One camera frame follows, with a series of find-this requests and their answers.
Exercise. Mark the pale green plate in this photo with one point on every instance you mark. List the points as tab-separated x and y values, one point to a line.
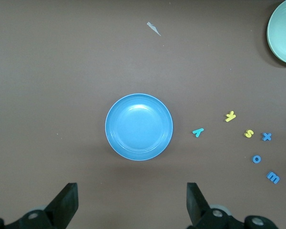
283	31

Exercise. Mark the teal letter y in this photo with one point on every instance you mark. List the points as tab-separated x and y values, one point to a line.
199	131

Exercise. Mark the blue plate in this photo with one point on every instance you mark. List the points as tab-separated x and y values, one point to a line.
139	126

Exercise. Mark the yellow letter s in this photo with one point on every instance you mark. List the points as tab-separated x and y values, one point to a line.
249	133

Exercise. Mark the yellow letter k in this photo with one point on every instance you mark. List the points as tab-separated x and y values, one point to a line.
229	116

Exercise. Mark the blue letter x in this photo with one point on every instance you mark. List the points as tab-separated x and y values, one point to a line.
266	136

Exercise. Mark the blue letter o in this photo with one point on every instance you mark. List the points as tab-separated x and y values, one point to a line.
253	159

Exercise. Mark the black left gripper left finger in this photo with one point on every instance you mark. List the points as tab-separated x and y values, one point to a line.
57	210

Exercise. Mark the white paper scrap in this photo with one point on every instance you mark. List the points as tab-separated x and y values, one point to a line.
153	28

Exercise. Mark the brown table cover sheet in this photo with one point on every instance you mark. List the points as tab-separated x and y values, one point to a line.
62	95

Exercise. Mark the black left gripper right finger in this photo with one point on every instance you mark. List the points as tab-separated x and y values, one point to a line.
200	212

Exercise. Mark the blue letter m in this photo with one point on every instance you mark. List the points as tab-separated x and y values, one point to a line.
273	177

